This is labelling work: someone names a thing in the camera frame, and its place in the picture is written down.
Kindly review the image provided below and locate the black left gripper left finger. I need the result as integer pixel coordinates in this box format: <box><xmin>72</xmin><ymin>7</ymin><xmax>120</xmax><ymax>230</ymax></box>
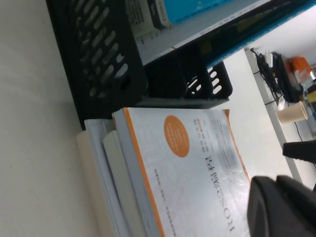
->
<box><xmin>248</xmin><ymin>174</ymin><xmax>316</xmax><ymax>237</ymax></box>

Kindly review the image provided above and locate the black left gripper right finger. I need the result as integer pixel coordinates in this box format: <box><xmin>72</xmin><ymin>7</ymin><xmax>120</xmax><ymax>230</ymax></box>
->
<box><xmin>282</xmin><ymin>140</ymin><xmax>316</xmax><ymax>165</ymax></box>

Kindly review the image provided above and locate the white orange ROS2 book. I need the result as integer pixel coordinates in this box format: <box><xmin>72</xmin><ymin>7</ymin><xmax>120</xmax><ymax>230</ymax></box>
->
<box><xmin>111</xmin><ymin>107</ymin><xmax>255</xmax><ymax>237</ymax></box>

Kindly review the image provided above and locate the teal hardcover book yellow back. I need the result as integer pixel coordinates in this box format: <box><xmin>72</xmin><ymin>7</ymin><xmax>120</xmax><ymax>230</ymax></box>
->
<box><xmin>206</xmin><ymin>4</ymin><xmax>316</xmax><ymax>69</ymax></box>

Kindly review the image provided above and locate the black plastic book stand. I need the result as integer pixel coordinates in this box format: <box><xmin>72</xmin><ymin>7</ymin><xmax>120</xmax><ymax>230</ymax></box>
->
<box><xmin>45</xmin><ymin>0</ymin><xmax>234</xmax><ymax>131</ymax></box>

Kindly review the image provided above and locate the white spine paperback book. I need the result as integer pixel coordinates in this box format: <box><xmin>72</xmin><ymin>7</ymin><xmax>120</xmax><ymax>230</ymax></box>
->
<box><xmin>142</xmin><ymin>0</ymin><xmax>275</xmax><ymax>65</ymax></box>

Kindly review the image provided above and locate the white car suspension book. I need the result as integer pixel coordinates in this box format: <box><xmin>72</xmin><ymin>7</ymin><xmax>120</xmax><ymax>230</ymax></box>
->
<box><xmin>101</xmin><ymin>130</ymin><xmax>153</xmax><ymax>237</ymax></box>

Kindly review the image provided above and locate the blue paperback book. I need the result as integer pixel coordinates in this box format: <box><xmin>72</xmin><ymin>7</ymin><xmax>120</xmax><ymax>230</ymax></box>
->
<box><xmin>163</xmin><ymin>0</ymin><xmax>262</xmax><ymax>25</ymax></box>

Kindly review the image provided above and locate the white book dark purple patch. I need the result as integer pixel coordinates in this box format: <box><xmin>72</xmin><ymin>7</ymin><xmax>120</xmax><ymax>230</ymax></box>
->
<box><xmin>75</xmin><ymin>118</ymin><xmax>129</xmax><ymax>237</ymax></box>

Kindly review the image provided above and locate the grey thin book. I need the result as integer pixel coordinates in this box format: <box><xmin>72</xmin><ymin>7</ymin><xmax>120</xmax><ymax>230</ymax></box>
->
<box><xmin>124</xmin><ymin>0</ymin><xmax>171</xmax><ymax>46</ymax></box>

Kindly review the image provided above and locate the beige paper cup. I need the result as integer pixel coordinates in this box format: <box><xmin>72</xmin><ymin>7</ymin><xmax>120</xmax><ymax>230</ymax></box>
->
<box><xmin>277</xmin><ymin>100</ymin><xmax>309</xmax><ymax>124</ymax></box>

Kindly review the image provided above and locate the black desk device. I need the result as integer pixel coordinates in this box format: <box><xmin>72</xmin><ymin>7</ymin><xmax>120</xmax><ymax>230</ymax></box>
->
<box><xmin>271</xmin><ymin>51</ymin><xmax>303</xmax><ymax>102</ymax></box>

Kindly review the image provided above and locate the orange box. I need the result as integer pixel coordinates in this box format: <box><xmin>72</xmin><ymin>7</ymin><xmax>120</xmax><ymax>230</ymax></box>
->
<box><xmin>290</xmin><ymin>56</ymin><xmax>312</xmax><ymax>84</ymax></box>

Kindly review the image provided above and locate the black cable bundle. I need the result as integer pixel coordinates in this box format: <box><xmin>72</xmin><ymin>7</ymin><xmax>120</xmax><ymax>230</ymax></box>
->
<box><xmin>250</xmin><ymin>46</ymin><xmax>282</xmax><ymax>104</ymax></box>

